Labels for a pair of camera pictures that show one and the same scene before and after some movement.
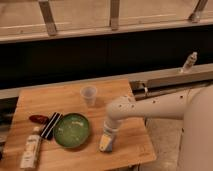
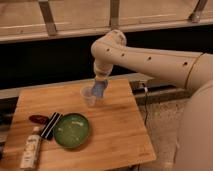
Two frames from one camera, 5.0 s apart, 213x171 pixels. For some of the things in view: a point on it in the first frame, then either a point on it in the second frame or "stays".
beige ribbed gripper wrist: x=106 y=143 -> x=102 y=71
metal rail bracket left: x=48 y=16 stays
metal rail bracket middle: x=114 y=14 stays
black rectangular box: x=47 y=132 stays
